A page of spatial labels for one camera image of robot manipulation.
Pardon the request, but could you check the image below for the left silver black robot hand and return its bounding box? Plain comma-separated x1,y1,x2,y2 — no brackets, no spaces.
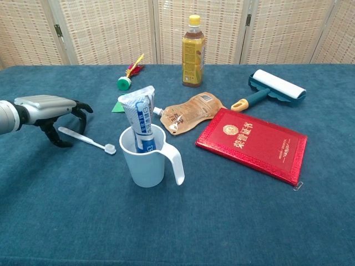
13,94,94,148

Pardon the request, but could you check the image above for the white toothbrush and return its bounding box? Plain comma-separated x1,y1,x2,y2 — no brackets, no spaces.
58,126,117,155

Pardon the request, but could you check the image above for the blue white toothpaste tube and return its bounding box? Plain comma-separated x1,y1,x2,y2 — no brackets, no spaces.
118,85,156,154

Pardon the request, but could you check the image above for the feather shuttlecock with green base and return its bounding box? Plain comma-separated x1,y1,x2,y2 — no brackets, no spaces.
116,53,145,91

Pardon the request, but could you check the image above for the blue table cloth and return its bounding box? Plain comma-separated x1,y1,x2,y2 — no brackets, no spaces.
0,63,355,266

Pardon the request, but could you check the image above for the brown spout pouch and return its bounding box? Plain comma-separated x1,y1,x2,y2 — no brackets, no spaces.
153,91,227,136

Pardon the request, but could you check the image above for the yellow capped tea bottle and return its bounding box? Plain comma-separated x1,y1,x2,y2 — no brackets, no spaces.
181,14,206,88

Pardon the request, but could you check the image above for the red certificate book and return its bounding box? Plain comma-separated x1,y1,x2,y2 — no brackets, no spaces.
195,108,308,187

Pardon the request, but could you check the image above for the teal lint roller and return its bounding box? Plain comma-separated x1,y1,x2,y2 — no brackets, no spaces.
230,69,307,112

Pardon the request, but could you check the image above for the woven folding screen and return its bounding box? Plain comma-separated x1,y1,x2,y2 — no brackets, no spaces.
0,0,355,70

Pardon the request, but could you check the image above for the white cup with handle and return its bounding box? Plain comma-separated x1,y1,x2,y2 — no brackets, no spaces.
119,123,185,188

